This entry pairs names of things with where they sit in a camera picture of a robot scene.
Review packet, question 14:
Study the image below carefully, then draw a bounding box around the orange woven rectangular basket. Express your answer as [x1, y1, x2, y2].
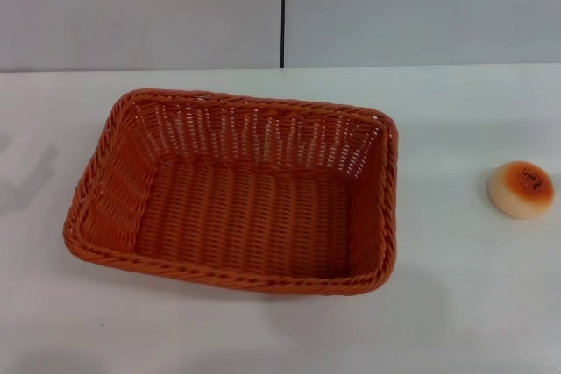
[62, 88, 401, 301]

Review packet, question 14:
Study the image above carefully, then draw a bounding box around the round toasted bread bun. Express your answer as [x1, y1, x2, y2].
[487, 160, 556, 221]

